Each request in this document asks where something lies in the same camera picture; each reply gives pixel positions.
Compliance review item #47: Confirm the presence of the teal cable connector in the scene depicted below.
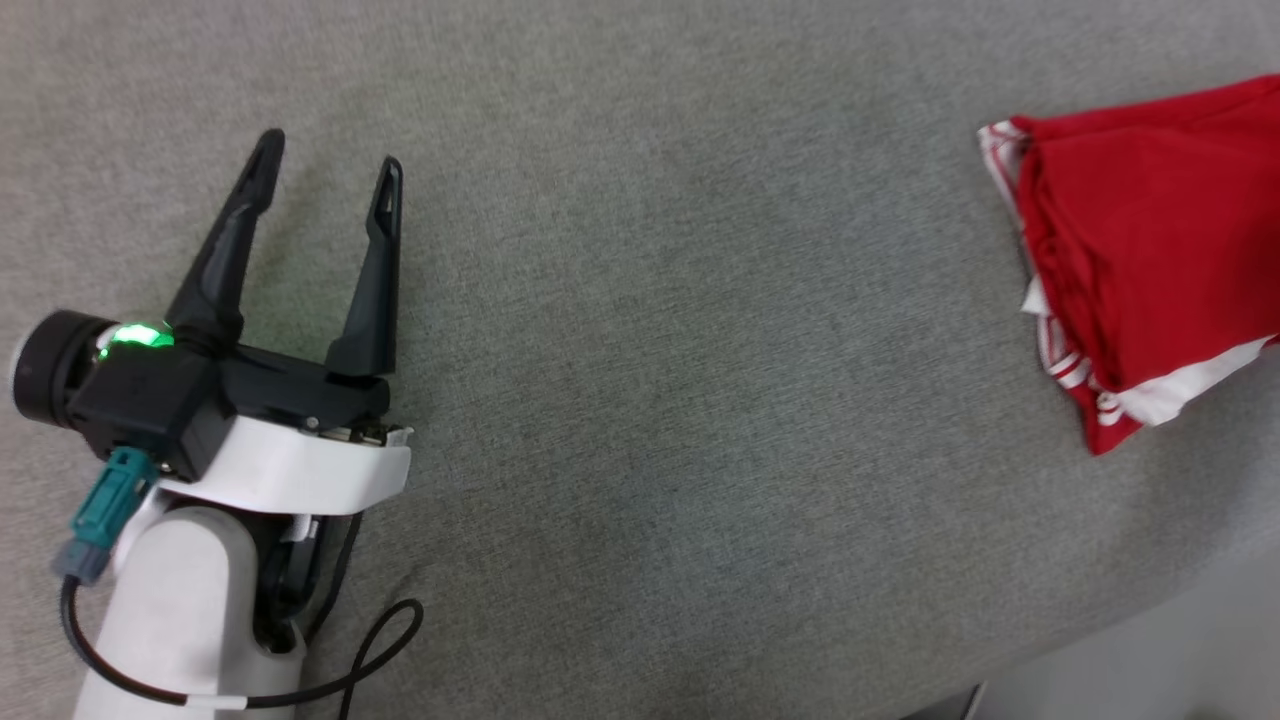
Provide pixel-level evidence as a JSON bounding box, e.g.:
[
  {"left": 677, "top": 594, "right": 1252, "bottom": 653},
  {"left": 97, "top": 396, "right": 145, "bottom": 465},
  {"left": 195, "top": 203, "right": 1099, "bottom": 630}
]
[{"left": 52, "top": 447, "right": 159, "bottom": 586}]

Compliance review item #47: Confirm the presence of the red white basketball jersey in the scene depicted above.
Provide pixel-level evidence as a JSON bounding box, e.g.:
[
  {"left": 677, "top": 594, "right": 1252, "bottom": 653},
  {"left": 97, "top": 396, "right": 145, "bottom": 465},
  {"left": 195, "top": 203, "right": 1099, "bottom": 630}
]
[{"left": 978, "top": 75, "right": 1280, "bottom": 457}]

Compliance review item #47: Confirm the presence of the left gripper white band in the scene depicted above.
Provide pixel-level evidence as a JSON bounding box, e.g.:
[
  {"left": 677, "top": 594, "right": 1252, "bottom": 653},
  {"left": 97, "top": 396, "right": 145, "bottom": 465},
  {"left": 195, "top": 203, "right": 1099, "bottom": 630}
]
[{"left": 165, "top": 129, "right": 413, "bottom": 516}]

